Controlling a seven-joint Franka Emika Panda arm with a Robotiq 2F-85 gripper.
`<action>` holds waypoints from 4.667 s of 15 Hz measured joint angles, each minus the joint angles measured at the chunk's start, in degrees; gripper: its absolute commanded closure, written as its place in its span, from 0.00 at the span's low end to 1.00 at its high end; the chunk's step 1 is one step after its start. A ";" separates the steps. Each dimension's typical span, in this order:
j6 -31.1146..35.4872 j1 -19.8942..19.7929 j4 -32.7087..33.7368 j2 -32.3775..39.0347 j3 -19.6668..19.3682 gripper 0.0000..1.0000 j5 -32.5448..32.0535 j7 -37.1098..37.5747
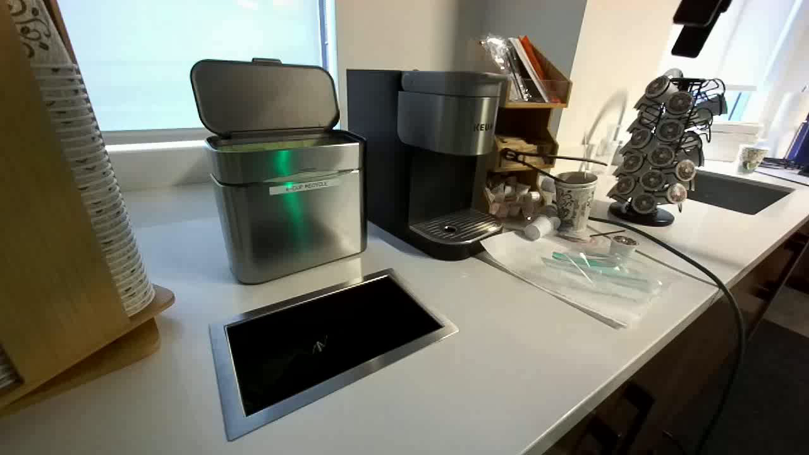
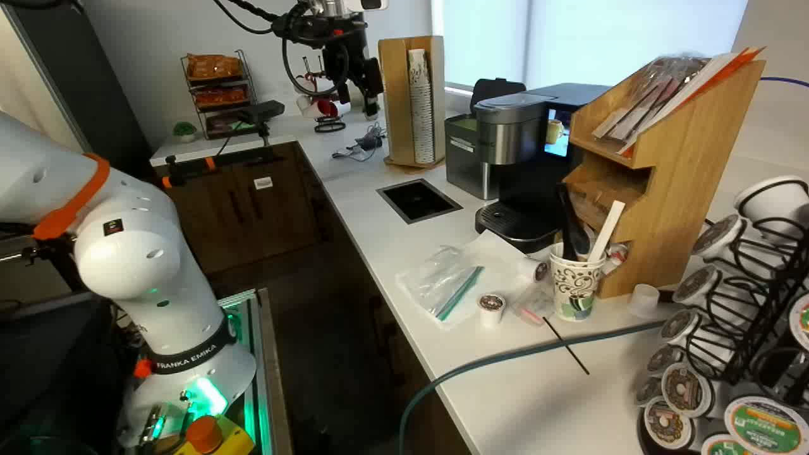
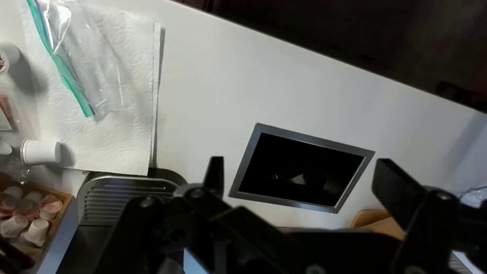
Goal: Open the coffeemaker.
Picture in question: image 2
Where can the dark wood cabinet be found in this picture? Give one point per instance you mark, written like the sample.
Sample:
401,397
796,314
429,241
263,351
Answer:
247,206

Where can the patterned paper cup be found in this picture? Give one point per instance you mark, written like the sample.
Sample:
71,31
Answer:
574,285

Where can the small white creamer cup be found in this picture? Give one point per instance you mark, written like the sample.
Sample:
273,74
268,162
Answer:
642,299

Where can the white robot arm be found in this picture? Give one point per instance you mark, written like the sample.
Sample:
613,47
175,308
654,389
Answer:
130,249

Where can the plastic bag of stirrers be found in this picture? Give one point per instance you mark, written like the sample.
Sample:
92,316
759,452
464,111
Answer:
448,284

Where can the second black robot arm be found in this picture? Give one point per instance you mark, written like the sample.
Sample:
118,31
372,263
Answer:
336,29

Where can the black silver coffeemaker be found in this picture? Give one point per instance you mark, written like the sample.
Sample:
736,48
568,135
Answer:
527,144

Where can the wire snack rack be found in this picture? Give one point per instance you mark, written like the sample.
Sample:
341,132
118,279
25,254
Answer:
221,92

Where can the wooden condiment organizer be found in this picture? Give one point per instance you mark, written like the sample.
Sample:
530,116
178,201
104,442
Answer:
665,177

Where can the countertop trash chute frame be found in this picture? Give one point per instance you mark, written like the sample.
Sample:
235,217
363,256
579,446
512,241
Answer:
417,201

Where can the wooden cup dispenser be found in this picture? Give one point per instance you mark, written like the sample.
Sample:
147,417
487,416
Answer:
397,111

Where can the black coffee pod carousel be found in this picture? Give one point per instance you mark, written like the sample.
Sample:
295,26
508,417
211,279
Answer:
731,375

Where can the single coffee pod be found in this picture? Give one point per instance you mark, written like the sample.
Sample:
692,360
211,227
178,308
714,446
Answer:
491,308

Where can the stack of paper cups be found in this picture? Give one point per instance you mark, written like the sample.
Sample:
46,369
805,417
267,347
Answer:
420,106

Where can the black stir stick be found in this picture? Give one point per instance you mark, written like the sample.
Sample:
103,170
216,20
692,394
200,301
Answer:
568,347

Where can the stainless steel waste bin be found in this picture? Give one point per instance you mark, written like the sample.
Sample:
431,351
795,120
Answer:
464,160

